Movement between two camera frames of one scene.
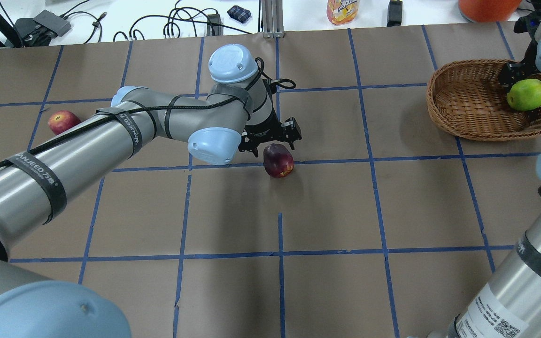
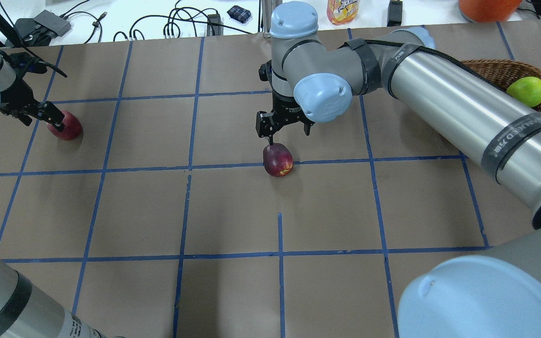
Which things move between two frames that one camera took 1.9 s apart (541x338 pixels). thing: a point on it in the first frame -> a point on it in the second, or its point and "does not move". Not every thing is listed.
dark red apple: x=278 y=161 does not move
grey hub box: x=56 y=24 does not move
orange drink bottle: x=340 y=12 does not move
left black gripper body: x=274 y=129 -> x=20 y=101
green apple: x=527 y=95 does not move
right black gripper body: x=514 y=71 -> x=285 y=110
